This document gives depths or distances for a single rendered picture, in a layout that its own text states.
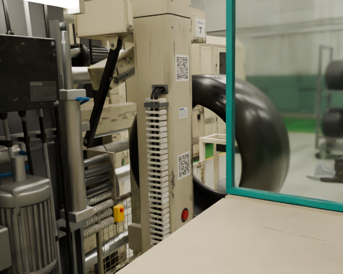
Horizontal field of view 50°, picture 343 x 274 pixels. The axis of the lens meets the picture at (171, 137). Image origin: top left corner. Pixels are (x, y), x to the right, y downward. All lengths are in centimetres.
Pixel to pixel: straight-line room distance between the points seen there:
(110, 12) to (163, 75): 41
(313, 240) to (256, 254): 9
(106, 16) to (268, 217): 98
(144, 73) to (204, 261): 72
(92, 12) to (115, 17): 11
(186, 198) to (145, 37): 50
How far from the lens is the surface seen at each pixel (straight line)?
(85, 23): 145
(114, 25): 136
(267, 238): 54
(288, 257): 50
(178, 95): 108
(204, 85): 126
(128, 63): 152
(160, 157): 103
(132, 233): 141
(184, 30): 111
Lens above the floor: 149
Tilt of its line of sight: 10 degrees down
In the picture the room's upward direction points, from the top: 1 degrees counter-clockwise
